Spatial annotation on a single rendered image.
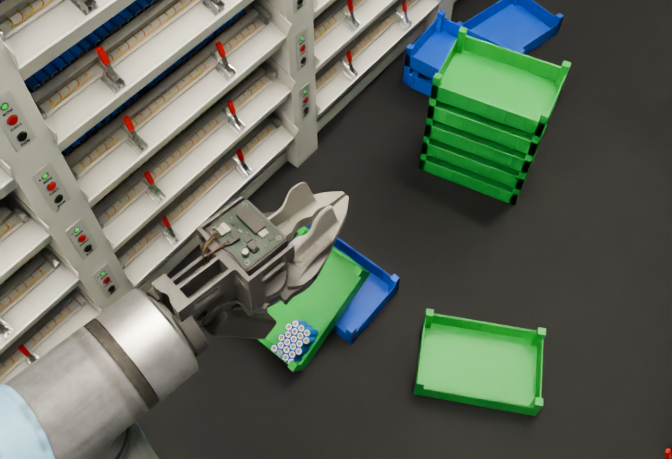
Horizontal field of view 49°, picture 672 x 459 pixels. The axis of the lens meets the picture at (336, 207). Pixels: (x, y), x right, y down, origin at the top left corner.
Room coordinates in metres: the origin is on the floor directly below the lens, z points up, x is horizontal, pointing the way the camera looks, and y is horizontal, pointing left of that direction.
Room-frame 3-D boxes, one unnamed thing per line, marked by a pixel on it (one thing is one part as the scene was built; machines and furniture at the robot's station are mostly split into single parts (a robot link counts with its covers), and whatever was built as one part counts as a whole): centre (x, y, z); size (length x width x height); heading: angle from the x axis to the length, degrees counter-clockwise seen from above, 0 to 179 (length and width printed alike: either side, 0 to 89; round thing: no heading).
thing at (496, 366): (0.65, -0.36, 0.04); 0.30 x 0.20 x 0.08; 80
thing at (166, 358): (0.24, 0.16, 1.20); 0.10 x 0.05 x 0.09; 44
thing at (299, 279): (0.32, 0.04, 1.18); 0.09 x 0.05 x 0.02; 134
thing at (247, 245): (0.30, 0.10, 1.21); 0.12 x 0.08 x 0.09; 134
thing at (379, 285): (0.88, 0.01, 0.04); 0.30 x 0.20 x 0.08; 50
